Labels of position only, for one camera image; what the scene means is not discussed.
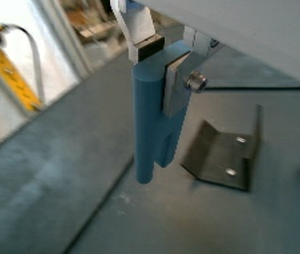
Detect light blue square-circle object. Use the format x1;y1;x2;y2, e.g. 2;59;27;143
131;41;189;184

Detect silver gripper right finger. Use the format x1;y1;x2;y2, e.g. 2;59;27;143
163;27;223;117

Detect grey cable outside enclosure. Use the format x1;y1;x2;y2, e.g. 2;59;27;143
0;23;48;110

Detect black curved fixture bracket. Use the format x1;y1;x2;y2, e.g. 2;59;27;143
181;105;262;191

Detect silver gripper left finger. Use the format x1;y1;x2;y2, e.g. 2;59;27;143
110;0;164;64

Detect yellow post outside enclosure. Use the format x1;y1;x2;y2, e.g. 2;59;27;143
0;23;44;116

